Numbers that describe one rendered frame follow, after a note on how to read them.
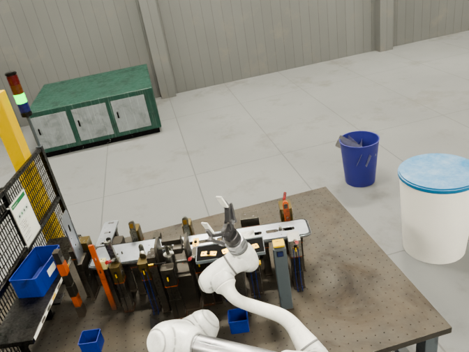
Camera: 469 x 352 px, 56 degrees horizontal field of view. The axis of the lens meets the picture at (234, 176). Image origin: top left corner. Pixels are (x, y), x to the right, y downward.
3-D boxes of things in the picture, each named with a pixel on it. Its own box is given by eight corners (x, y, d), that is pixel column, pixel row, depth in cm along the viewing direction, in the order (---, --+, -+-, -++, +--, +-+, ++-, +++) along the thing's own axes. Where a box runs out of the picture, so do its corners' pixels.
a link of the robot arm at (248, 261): (253, 247, 193) (229, 265, 192) (266, 267, 202) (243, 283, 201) (243, 233, 201) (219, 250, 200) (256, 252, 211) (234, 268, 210)
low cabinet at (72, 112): (155, 100, 896) (146, 63, 859) (162, 133, 731) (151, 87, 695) (57, 122, 870) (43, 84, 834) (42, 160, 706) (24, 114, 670)
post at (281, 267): (292, 300, 259) (284, 239, 239) (294, 309, 252) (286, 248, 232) (279, 302, 259) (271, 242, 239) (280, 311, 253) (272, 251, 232)
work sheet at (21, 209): (41, 228, 289) (24, 187, 275) (28, 248, 269) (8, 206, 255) (38, 228, 289) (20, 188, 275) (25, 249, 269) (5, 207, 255)
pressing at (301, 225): (306, 216, 282) (306, 214, 281) (313, 237, 262) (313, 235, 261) (95, 248, 287) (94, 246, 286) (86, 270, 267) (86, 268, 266)
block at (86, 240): (105, 277, 305) (89, 235, 288) (102, 285, 298) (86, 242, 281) (93, 279, 305) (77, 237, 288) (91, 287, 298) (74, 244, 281)
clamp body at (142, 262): (163, 302, 275) (149, 254, 258) (161, 315, 265) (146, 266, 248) (153, 303, 275) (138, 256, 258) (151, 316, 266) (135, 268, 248)
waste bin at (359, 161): (335, 190, 492) (333, 144, 466) (337, 170, 530) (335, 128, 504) (380, 190, 478) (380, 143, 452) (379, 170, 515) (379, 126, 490)
